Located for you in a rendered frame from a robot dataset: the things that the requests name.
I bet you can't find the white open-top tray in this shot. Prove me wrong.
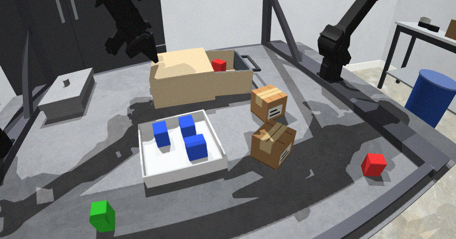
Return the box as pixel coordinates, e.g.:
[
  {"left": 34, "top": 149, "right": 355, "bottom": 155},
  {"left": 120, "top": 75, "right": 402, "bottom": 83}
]
[{"left": 138, "top": 109, "right": 228, "bottom": 188}]

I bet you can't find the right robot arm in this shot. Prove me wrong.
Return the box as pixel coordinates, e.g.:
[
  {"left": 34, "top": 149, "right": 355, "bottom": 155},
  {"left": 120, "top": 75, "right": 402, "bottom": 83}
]
[{"left": 0, "top": 0, "right": 134, "bottom": 159}]

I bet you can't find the brown cardboard box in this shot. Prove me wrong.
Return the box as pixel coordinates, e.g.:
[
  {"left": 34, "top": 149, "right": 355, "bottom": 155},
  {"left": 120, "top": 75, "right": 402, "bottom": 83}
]
[
  {"left": 250, "top": 119, "right": 297, "bottom": 170},
  {"left": 250, "top": 84, "right": 288, "bottom": 123}
]

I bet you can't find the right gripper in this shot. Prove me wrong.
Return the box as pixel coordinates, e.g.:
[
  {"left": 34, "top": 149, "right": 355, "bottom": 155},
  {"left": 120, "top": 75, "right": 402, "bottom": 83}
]
[{"left": 114, "top": 6, "right": 159, "bottom": 63}]

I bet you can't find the red block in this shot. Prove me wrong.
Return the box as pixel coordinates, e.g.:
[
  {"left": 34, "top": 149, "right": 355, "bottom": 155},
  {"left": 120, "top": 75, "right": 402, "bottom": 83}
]
[
  {"left": 361, "top": 153, "right": 387, "bottom": 177},
  {"left": 212, "top": 59, "right": 226, "bottom": 72}
]

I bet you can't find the green block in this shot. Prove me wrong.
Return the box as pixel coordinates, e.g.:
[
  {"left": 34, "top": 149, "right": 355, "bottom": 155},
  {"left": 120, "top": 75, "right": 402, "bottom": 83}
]
[{"left": 89, "top": 200, "right": 115, "bottom": 232}]

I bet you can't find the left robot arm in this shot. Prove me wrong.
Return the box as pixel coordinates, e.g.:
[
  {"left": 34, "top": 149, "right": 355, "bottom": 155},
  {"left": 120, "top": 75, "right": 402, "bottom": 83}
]
[{"left": 316, "top": 0, "right": 378, "bottom": 83}]

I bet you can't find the blue block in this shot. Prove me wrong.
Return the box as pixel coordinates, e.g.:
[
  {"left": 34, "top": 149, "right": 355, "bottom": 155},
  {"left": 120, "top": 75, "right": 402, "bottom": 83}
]
[
  {"left": 152, "top": 121, "right": 171, "bottom": 148},
  {"left": 184, "top": 134, "right": 208, "bottom": 161},
  {"left": 178, "top": 115, "right": 196, "bottom": 139}
]

